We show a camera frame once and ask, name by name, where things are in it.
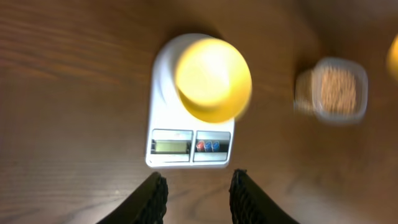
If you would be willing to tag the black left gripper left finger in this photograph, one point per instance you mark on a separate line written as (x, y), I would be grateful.
(146, 205)

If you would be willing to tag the pile of soybeans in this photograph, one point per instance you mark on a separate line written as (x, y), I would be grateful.
(338, 91)

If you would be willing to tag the white digital kitchen scale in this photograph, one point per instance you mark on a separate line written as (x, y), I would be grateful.
(175, 138)

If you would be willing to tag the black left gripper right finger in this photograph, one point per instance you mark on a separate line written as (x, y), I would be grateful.
(250, 204)

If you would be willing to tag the yellow plastic measuring scoop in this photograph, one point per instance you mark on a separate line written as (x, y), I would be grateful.
(392, 59)

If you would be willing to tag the pale yellow plastic bowl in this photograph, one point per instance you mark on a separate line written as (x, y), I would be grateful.
(213, 80)

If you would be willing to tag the clear plastic container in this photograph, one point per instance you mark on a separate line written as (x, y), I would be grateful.
(307, 91)

